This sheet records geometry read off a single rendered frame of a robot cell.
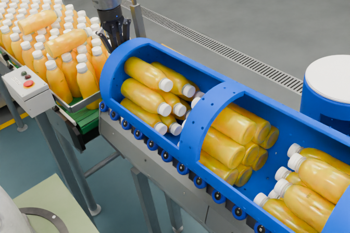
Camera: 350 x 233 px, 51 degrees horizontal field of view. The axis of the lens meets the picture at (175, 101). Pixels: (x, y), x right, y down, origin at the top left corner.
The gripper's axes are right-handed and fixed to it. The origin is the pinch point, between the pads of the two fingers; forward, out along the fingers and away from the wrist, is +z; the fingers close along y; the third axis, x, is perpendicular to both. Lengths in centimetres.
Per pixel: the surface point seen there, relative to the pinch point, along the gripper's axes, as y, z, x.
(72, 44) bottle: 3.4, 3.5, -31.1
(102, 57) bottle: -3.5, 10.1, -22.6
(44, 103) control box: 25.8, 12.7, -17.6
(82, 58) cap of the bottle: 4.5, 6.5, -23.4
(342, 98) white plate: -42, 12, 59
